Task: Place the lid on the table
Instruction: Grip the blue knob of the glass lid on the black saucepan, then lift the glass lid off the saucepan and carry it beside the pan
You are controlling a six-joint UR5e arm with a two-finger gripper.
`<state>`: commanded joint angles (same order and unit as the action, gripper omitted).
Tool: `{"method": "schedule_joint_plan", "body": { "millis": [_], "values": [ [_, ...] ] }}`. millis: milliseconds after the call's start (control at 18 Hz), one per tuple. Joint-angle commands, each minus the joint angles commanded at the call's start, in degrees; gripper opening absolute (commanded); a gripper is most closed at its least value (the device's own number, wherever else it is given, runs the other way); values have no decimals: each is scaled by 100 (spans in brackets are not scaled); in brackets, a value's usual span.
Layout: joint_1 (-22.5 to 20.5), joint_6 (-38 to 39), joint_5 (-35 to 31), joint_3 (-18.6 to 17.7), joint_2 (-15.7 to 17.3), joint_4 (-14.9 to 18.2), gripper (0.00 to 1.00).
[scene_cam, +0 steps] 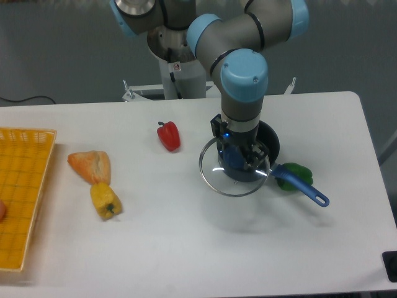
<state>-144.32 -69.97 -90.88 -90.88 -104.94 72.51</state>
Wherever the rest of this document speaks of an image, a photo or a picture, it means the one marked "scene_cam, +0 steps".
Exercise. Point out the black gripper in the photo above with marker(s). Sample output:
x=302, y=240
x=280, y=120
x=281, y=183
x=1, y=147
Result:
x=239, y=150

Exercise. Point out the glass lid with blue knob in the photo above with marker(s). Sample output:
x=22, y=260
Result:
x=227, y=171

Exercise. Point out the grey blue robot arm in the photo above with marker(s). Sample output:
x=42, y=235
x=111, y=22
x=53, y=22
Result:
x=241, y=74

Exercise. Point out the dark blue saucepan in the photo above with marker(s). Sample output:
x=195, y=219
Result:
x=289, y=175

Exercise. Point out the red bell pepper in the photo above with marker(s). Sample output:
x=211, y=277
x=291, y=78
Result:
x=168, y=134

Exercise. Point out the yellow bell pepper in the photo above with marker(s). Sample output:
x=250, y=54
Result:
x=106, y=202

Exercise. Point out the bread piece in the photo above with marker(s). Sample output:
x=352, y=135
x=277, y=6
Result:
x=93, y=166

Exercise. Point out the black device at table edge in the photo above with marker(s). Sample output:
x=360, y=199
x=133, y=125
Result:
x=390, y=262

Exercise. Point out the yellow woven basket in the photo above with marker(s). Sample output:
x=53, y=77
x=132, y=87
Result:
x=25, y=156

